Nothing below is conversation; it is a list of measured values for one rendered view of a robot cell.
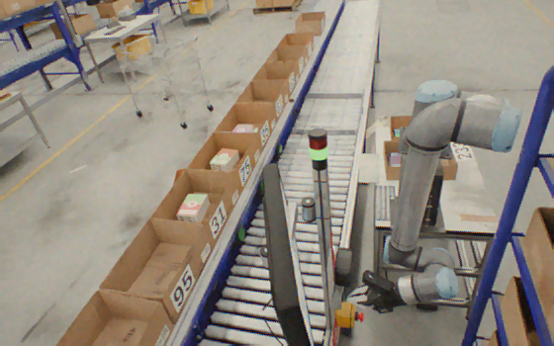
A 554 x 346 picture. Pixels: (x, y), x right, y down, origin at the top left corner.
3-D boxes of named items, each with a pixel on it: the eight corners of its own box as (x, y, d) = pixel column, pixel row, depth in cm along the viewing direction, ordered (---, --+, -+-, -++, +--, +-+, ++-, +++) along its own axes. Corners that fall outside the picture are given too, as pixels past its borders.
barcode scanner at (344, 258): (355, 261, 144) (354, 246, 136) (352, 290, 135) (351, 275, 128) (338, 259, 145) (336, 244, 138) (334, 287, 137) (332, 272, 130)
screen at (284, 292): (333, 424, 102) (300, 304, 69) (274, 434, 103) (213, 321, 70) (307, 282, 142) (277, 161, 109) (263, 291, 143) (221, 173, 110)
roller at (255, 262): (337, 281, 172) (337, 274, 169) (234, 266, 187) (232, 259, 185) (338, 272, 176) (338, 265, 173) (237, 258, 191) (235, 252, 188)
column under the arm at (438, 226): (438, 199, 199) (447, 147, 180) (445, 234, 179) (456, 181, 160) (389, 197, 206) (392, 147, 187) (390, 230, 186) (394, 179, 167)
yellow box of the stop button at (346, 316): (357, 330, 141) (357, 319, 136) (334, 326, 143) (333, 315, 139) (360, 298, 152) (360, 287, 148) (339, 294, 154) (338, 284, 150)
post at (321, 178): (337, 351, 149) (326, 180, 98) (325, 348, 150) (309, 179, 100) (341, 323, 158) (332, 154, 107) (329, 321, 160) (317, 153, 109)
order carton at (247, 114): (260, 155, 234) (256, 132, 224) (219, 153, 243) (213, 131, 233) (276, 124, 264) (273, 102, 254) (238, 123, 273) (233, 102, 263)
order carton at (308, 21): (321, 36, 414) (320, 20, 404) (295, 37, 423) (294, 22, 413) (325, 25, 444) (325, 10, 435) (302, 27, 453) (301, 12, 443)
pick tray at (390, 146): (456, 180, 209) (458, 166, 203) (386, 180, 218) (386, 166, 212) (445, 152, 232) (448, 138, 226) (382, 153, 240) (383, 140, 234)
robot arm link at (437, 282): (461, 285, 121) (460, 302, 112) (423, 292, 128) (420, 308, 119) (449, 259, 120) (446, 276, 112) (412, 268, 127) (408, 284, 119)
